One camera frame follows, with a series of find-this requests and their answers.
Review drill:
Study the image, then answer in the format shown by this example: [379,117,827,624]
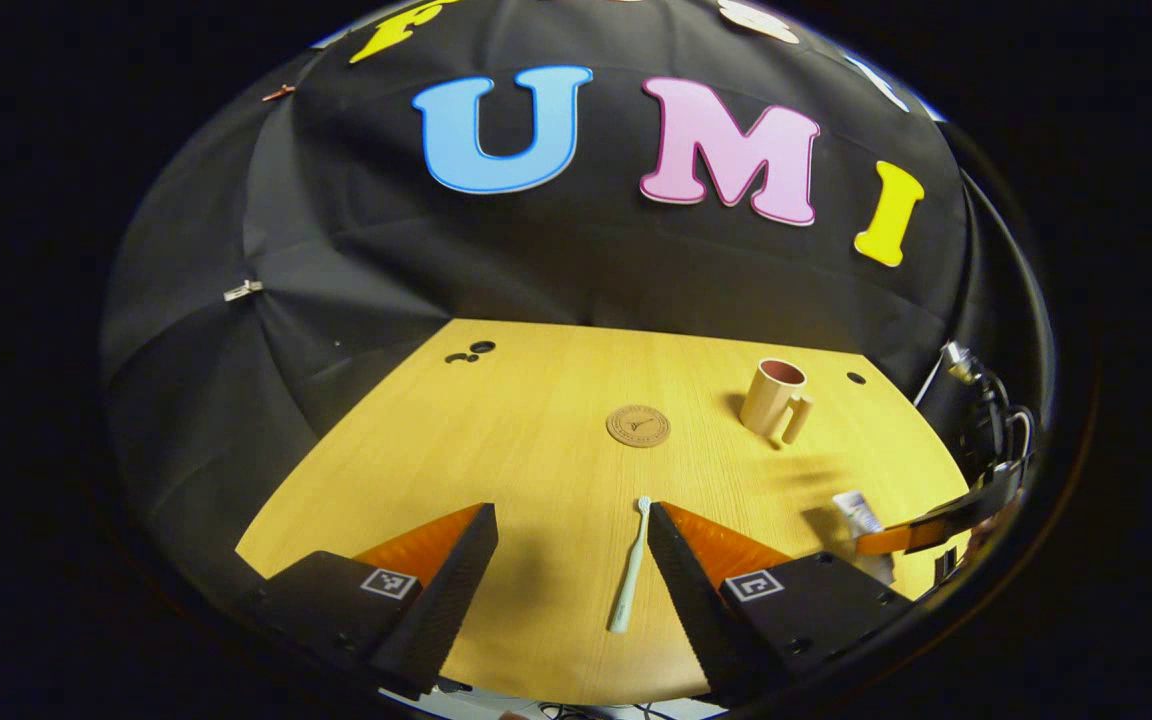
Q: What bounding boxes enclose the white toothpaste tube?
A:
[831,490,897,586]

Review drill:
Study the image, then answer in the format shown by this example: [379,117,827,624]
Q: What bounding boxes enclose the pale green toothbrush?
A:
[608,496,652,635]

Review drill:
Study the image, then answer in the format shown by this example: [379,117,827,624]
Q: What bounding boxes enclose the black and white cables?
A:
[911,352,949,409]

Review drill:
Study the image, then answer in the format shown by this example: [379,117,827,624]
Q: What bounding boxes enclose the wooden desktop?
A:
[236,318,972,706]

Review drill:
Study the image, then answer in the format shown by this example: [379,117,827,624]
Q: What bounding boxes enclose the black backdrop cloth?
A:
[101,0,1047,561]

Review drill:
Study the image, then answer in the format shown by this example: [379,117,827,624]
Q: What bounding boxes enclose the beige cup with handle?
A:
[739,358,815,448]

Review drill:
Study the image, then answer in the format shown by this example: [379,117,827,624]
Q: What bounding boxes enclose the round brown coaster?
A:
[606,404,672,448]

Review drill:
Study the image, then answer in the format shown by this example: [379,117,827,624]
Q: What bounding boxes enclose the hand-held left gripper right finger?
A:
[647,502,922,706]

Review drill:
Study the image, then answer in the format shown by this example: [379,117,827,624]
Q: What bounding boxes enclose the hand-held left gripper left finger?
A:
[236,503,499,701]

